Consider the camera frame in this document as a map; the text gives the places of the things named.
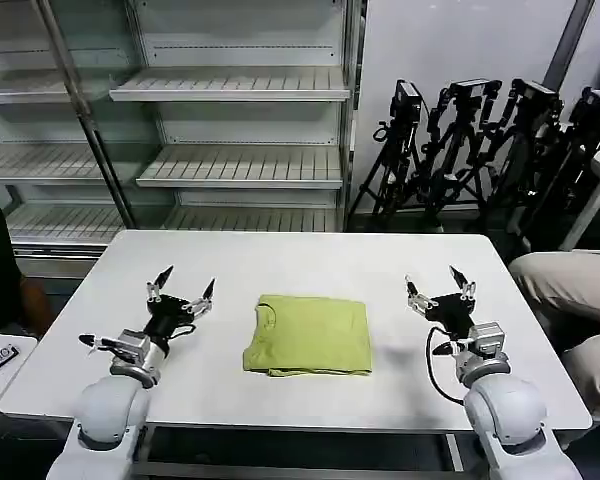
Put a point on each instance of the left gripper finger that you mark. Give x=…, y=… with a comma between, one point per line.
x=153, y=290
x=202, y=304

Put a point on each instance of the person in beige trousers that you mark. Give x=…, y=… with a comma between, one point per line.
x=570, y=290

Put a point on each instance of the yellow-green shirt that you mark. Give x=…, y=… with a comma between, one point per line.
x=315, y=335

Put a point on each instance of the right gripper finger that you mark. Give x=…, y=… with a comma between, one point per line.
x=419, y=302
x=467, y=292

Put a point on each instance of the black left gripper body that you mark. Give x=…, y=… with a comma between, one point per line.
x=167, y=315

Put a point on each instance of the person in dark clothing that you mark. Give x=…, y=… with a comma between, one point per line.
x=0, y=260

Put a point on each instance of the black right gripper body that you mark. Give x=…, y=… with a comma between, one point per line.
x=452, y=312

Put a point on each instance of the glass-fronted empty shelf unit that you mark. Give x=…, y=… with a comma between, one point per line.
x=40, y=125

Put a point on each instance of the white rectangular table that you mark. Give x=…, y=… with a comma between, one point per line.
x=130, y=280

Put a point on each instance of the white empty shelf unit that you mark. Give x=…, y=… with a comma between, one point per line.
x=240, y=125

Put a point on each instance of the small white side table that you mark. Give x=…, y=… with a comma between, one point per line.
x=0, y=390

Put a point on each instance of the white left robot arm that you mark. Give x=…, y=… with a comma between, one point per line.
x=110, y=400

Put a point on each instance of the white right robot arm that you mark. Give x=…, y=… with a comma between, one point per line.
x=510, y=410

